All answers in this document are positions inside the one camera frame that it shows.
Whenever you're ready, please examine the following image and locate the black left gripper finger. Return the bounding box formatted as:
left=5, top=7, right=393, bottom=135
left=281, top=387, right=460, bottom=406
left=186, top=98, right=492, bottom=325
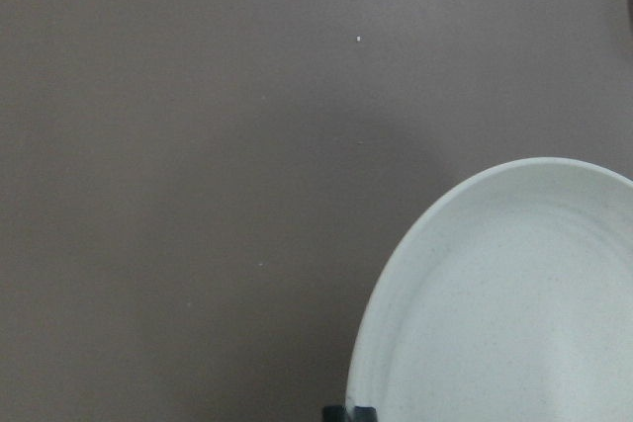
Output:
left=321, top=405, right=378, bottom=422

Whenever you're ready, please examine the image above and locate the white round plate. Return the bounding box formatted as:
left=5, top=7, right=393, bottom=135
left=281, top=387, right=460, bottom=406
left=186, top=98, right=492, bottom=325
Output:
left=345, top=157, right=632, bottom=421

